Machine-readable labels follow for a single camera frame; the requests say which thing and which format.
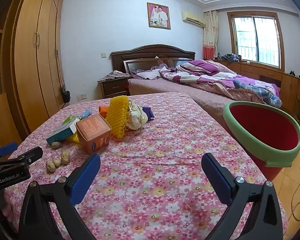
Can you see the red bucket with green rim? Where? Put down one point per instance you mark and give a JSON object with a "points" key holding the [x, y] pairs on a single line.
{"points": [[265, 127]]}

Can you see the framed wedding photo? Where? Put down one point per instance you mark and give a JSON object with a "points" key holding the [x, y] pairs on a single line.
{"points": [[158, 15]]}

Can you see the small black object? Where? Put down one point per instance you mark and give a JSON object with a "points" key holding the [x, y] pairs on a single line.
{"points": [[291, 73]]}

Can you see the purple wrapper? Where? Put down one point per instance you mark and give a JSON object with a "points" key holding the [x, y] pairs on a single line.
{"points": [[147, 111]]}

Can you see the wooden shelf unit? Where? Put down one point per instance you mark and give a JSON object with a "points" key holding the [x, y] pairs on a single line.
{"points": [[2, 110]]}

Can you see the white pillow with purple frill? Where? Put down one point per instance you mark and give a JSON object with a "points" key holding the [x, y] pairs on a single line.
{"points": [[150, 74]]}

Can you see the wooden wardrobe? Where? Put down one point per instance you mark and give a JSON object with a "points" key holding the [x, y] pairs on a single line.
{"points": [[32, 67]]}

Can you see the wall air conditioner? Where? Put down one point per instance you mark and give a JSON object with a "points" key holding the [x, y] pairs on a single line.
{"points": [[193, 18]]}

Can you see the pink floral tablecloth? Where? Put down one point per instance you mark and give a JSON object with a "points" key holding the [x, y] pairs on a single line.
{"points": [[152, 167]]}

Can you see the yellow foam fruit net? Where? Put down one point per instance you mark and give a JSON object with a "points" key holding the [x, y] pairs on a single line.
{"points": [[116, 115]]}

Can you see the thin wooden stick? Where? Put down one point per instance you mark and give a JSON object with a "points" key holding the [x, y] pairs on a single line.
{"points": [[58, 65]]}

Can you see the light blue curved plastic piece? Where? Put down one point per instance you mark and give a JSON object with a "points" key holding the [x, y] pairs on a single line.
{"points": [[86, 112]]}

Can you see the purple and white quilt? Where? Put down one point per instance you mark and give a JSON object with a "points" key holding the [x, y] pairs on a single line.
{"points": [[202, 72]]}

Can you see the yellow toy block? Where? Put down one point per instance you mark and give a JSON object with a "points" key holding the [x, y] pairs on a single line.
{"points": [[73, 138]]}

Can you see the walnut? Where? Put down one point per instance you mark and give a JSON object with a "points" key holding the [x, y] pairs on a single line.
{"points": [[65, 157], [50, 166], [56, 163], [56, 145]]}

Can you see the blue grey clothes pile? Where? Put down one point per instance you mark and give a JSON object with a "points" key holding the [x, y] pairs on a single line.
{"points": [[230, 58]]}

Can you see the blue plaid cloth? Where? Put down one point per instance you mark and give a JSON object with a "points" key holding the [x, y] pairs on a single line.
{"points": [[260, 91]]}

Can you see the black hanging bag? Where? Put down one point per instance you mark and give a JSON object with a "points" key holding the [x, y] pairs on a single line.
{"points": [[65, 95]]}

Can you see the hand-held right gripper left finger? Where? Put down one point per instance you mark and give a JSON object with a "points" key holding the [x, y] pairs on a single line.
{"points": [[86, 177]]}

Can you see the floral curtain with orange hem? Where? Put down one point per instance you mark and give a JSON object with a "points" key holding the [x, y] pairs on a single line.
{"points": [[210, 35]]}

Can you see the teal and white carton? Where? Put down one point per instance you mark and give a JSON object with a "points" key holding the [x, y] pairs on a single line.
{"points": [[62, 132]]}

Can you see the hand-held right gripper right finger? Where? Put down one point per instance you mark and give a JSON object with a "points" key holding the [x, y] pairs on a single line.
{"points": [[216, 177]]}

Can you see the dark wooden nightstand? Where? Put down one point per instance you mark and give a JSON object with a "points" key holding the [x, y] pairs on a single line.
{"points": [[113, 88]]}

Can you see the white wall socket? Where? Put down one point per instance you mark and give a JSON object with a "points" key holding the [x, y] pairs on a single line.
{"points": [[82, 97]]}

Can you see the window with wooden frame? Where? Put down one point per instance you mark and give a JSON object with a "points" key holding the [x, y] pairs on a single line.
{"points": [[255, 38]]}

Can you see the orange cardboard box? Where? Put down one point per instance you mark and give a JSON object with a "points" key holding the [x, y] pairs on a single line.
{"points": [[92, 130]]}

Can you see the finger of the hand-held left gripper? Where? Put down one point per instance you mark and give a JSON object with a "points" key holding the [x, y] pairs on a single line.
{"points": [[7, 148], [31, 156]]}

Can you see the bed with purple quilt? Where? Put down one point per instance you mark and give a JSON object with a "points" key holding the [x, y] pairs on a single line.
{"points": [[165, 87]]}

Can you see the long wooden cabinet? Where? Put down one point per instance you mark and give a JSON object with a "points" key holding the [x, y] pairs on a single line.
{"points": [[287, 85]]}

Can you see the white paper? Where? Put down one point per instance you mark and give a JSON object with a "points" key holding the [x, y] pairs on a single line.
{"points": [[136, 117]]}

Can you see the dark wooden headboard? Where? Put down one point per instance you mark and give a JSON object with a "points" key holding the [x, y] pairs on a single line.
{"points": [[140, 52]]}

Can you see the orange corrugated paper cup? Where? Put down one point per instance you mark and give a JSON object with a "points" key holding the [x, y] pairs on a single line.
{"points": [[103, 110]]}

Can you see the pink clothes pile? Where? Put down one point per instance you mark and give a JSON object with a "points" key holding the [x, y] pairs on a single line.
{"points": [[115, 74]]}

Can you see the white wall switch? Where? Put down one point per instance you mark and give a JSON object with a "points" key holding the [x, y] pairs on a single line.
{"points": [[104, 54]]}

